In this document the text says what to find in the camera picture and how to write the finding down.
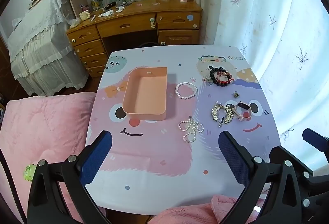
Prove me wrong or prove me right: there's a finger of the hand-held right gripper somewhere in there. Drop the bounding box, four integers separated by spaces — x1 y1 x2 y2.
302 128 329 154
269 145 329 214

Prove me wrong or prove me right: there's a round pearl bracelet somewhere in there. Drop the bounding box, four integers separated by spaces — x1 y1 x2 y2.
175 82 198 100

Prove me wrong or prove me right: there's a pink plastic tray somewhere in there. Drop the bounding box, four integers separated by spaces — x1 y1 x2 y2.
122 67 168 121

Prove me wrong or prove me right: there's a black bead bracelet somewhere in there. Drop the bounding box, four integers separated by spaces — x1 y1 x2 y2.
209 67 228 86

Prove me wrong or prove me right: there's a cartoon printed table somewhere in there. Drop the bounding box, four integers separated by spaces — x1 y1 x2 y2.
85 45 281 215

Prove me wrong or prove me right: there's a clear plastic bag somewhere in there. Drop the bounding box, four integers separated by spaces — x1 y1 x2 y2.
66 17 81 29

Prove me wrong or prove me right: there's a white lace cover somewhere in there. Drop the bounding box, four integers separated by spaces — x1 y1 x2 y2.
6 0 89 97

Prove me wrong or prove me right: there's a pink smart band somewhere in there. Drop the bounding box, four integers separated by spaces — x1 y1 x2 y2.
231 101 253 122

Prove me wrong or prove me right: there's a green wrapper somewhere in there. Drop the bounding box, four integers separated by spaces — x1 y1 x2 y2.
24 164 38 181

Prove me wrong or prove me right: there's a white floral curtain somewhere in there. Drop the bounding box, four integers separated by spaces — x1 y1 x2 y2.
203 0 329 170

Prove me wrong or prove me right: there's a wooden desk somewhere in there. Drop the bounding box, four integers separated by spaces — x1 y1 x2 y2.
66 0 203 78

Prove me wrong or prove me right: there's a pink fleece blanket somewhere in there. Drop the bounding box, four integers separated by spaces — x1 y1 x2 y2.
154 194 266 224

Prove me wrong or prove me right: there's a black cable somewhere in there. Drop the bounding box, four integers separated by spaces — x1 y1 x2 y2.
0 148 29 224

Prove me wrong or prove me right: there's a gold rhinestone bracelet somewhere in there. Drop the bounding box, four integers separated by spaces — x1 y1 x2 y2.
211 102 234 127

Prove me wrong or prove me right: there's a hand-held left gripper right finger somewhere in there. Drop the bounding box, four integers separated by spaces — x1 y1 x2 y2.
218 131 305 224

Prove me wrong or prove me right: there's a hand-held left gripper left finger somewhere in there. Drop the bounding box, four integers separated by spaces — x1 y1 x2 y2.
28 130 113 224

